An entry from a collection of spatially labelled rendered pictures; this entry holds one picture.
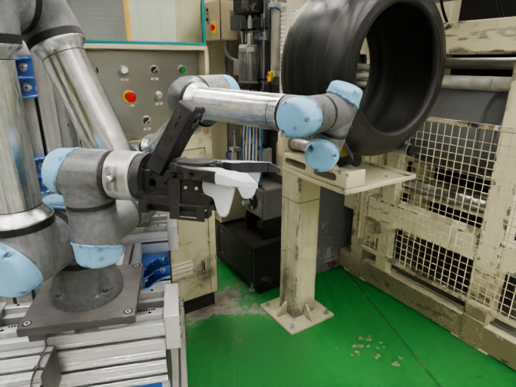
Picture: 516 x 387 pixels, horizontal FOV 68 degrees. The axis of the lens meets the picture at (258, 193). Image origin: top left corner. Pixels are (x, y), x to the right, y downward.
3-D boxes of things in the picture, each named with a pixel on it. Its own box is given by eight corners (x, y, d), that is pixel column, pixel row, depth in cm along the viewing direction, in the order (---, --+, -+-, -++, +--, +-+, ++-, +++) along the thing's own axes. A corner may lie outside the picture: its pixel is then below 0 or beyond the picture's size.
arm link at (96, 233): (143, 244, 71) (137, 187, 67) (106, 275, 61) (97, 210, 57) (105, 239, 73) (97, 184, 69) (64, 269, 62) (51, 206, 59)
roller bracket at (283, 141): (277, 155, 154) (277, 130, 151) (348, 144, 174) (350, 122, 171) (282, 157, 151) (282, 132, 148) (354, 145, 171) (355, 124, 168)
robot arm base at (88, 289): (41, 315, 78) (31, 272, 74) (61, 277, 92) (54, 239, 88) (119, 306, 81) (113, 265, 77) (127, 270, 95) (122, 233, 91)
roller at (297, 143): (288, 137, 151) (297, 136, 154) (289, 149, 153) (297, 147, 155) (352, 155, 124) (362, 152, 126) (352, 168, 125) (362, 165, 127)
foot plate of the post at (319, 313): (259, 305, 200) (259, 299, 198) (300, 290, 213) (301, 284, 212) (291, 335, 178) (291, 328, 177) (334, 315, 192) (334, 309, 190)
